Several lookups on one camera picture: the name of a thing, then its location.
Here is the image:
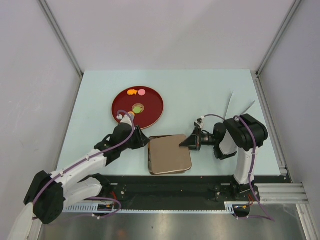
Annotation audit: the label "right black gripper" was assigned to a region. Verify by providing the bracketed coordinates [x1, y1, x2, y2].
[179, 127, 218, 151]

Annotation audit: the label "gold tin lid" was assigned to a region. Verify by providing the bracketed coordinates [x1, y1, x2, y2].
[148, 133, 193, 175]

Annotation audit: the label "round red plate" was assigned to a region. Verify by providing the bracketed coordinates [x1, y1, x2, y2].
[111, 86, 164, 129]

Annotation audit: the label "metal tongs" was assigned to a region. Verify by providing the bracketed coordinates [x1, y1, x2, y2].
[223, 91, 256, 119]

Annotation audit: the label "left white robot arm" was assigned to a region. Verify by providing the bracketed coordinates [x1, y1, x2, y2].
[23, 123, 150, 225]

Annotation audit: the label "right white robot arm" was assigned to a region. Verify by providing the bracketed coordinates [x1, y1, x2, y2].
[179, 113, 268, 202]

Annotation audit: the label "green round cookie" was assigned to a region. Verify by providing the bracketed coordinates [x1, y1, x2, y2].
[133, 106, 142, 114]

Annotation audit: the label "gold square cookie tin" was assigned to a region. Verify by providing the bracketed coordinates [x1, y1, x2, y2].
[146, 134, 189, 176]

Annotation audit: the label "orange fish cookie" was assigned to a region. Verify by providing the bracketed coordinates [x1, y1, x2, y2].
[127, 89, 138, 96]

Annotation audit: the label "pink round cookie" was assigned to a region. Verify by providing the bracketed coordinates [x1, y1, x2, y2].
[138, 89, 146, 96]

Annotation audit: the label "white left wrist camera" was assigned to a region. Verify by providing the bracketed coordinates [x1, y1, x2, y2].
[116, 113, 134, 126]

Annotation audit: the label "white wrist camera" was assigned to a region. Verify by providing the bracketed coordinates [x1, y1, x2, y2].
[194, 116, 205, 130]
[116, 113, 134, 126]

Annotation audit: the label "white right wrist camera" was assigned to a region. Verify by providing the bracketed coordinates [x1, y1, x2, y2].
[194, 116, 205, 130]

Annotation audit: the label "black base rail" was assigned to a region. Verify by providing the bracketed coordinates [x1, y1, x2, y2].
[74, 174, 261, 211]

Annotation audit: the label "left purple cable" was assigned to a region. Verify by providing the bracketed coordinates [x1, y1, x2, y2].
[31, 109, 137, 221]

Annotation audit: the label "white cable duct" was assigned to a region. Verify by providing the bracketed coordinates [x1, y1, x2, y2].
[62, 201, 118, 214]

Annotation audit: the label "left aluminium frame post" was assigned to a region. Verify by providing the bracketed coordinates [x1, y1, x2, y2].
[37, 0, 84, 79]

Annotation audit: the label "aluminium frame post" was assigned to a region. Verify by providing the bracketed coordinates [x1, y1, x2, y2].
[37, 0, 84, 79]
[255, 0, 304, 76]

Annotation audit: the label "right aluminium frame post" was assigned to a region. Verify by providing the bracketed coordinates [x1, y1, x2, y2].
[255, 0, 304, 76]

